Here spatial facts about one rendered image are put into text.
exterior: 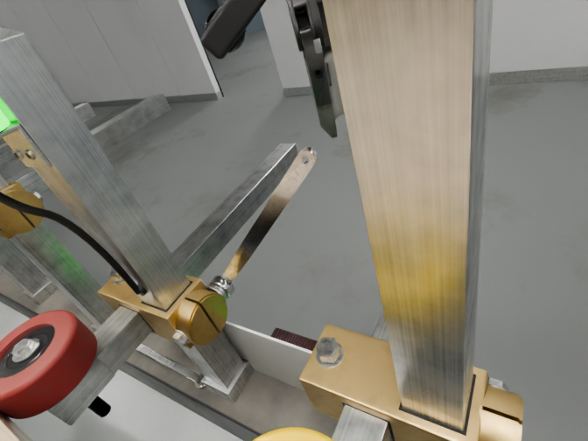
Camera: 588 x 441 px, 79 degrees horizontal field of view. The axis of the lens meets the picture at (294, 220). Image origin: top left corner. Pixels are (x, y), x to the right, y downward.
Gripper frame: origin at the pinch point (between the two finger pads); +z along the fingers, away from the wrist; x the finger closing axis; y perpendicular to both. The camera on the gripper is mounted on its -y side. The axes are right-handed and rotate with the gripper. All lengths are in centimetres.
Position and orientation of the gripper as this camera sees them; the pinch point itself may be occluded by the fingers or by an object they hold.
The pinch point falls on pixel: (325, 127)
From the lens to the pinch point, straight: 40.8
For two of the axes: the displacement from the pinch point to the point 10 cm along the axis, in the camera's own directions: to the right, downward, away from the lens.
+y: 9.6, -2.4, -1.1
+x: -0.5, -6.0, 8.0
